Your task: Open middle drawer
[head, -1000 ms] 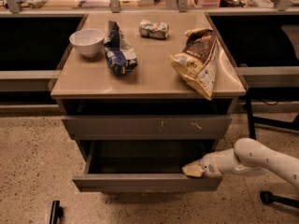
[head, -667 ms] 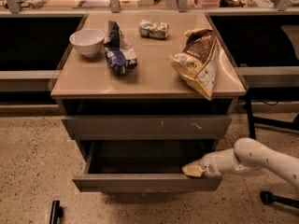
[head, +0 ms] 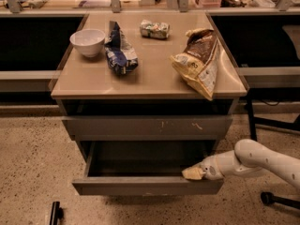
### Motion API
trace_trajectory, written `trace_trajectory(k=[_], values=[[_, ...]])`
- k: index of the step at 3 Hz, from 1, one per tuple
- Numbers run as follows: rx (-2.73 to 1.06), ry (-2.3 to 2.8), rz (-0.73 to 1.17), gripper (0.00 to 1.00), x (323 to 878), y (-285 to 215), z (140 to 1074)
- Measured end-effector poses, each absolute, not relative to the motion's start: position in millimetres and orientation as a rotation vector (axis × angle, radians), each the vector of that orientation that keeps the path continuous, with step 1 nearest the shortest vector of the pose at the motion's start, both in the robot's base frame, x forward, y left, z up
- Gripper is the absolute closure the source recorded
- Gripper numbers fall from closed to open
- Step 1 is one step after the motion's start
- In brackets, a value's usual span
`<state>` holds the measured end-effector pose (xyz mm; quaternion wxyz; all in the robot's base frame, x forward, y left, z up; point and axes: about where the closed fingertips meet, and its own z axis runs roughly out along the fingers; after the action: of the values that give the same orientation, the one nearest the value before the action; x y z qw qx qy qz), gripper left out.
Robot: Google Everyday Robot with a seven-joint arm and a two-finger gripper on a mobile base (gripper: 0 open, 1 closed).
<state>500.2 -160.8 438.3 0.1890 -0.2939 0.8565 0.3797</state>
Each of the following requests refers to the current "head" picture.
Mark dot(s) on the blue chip bag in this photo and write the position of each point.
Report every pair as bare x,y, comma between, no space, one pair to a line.
121,56

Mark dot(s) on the grey top drawer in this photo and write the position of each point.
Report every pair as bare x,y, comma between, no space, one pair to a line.
147,128

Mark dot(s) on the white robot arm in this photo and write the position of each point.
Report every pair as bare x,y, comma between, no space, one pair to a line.
248,158

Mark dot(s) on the black object on floor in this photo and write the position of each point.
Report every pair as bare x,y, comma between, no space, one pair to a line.
57,214

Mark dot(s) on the black table leg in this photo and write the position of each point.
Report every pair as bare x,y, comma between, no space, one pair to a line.
251,119

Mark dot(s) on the black chair base leg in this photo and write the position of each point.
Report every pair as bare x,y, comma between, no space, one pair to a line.
268,198

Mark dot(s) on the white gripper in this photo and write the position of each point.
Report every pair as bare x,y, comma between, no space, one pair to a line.
208,169

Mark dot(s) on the brown yellow chip bag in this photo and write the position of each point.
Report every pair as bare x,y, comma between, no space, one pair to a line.
197,64

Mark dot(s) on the grey drawer cabinet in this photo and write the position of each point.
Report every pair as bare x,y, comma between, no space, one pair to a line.
87,87

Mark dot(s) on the grey drawer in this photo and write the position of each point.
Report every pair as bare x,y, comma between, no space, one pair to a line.
143,168
147,128

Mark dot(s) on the white bowl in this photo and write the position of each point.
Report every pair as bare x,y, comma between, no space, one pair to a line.
88,42

